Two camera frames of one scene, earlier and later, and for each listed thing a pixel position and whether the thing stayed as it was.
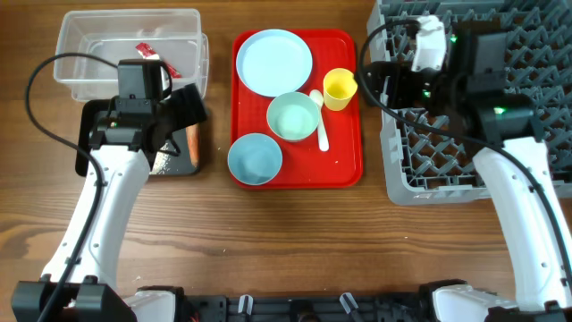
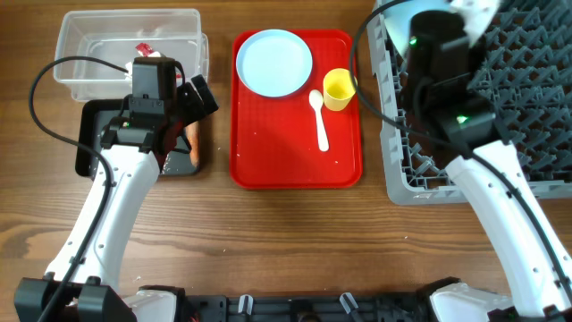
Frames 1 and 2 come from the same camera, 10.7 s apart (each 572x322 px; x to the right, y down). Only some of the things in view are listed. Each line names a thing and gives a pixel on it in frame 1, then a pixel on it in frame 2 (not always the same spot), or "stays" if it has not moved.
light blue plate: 274,62 stays
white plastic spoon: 317,97 stays
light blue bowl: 255,158 -> 398,19
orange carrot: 193,139 stays
